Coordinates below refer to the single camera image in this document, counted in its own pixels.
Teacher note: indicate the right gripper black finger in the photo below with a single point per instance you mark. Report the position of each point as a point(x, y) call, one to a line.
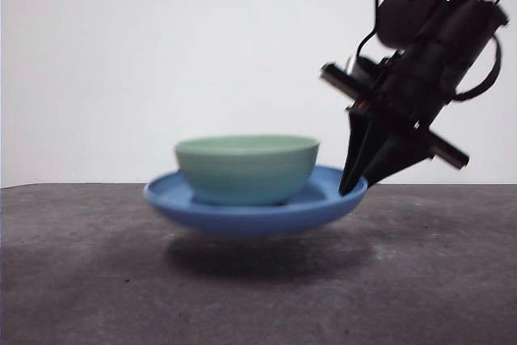
point(355, 151)
point(398, 159)

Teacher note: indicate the green ribbed bowl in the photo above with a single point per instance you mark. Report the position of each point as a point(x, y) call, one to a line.
point(246, 179)

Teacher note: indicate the blue round plate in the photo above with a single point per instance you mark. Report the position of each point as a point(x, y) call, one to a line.
point(250, 221)

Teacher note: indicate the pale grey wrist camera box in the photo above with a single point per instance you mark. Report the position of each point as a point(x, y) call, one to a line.
point(352, 65)

